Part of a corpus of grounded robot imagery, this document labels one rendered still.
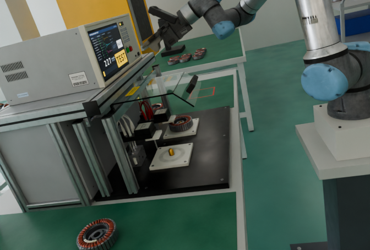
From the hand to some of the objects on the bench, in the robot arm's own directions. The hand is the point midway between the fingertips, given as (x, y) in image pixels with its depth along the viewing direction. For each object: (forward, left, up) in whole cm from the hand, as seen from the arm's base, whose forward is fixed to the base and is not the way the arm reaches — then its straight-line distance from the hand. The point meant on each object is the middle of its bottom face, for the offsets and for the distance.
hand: (143, 44), depth 118 cm
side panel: (+32, +42, -45) cm, 69 cm away
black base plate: (-4, +6, -44) cm, 45 cm away
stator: (+6, +57, -46) cm, 74 cm away
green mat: (+13, +72, -47) cm, 87 cm away
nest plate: (-6, +18, -43) cm, 47 cm away
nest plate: (-5, -6, -42) cm, 42 cm away
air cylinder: (+8, +20, -43) cm, 48 cm away
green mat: (+22, -56, -42) cm, 73 cm away
